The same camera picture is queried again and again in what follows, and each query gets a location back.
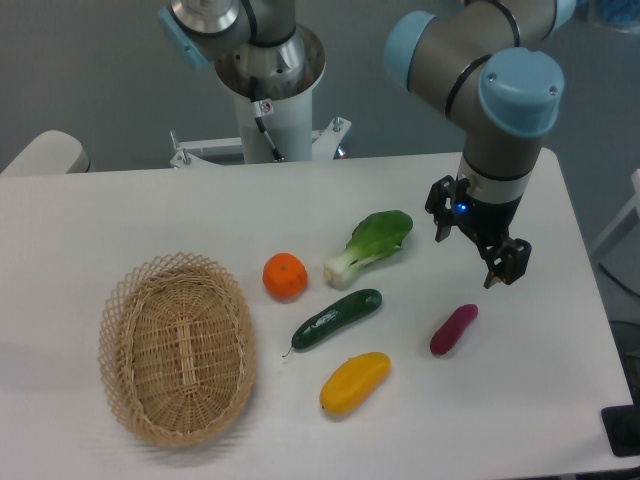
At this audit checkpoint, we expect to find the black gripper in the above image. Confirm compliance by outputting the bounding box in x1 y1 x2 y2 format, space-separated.
425 175 532 289

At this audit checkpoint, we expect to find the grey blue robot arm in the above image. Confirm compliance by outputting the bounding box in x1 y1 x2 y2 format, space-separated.
158 1 575 285

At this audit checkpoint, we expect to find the dark green cucumber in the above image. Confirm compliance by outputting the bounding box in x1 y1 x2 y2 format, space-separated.
289 289 383 351

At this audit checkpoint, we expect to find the green bok choy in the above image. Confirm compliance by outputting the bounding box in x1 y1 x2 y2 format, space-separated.
323 210 413 289

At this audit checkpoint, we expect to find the purple sweet potato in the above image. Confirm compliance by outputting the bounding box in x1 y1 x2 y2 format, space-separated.
429 304 479 357

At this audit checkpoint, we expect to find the white furniture at right edge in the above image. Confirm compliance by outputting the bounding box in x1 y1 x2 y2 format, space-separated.
587 169 639 257

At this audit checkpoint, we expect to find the orange tangerine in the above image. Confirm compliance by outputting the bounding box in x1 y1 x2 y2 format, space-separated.
262 252 308 300

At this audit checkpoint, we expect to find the yellow mango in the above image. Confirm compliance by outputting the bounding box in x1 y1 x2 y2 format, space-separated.
319 352 391 416

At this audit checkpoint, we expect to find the black device at table edge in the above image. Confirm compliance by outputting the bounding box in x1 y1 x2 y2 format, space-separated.
601 405 639 458

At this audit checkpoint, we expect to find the blue object top right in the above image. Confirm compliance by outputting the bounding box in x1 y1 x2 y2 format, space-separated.
587 0 639 34

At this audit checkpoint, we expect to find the woven wicker basket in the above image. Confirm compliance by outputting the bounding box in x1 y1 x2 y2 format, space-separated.
98 253 257 447

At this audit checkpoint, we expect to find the white chair back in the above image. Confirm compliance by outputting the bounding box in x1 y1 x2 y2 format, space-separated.
1 130 94 178

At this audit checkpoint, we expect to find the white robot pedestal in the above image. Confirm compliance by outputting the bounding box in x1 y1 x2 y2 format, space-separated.
171 24 352 168

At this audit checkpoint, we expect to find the black cable on pedestal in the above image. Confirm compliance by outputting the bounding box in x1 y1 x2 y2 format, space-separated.
248 75 285 163

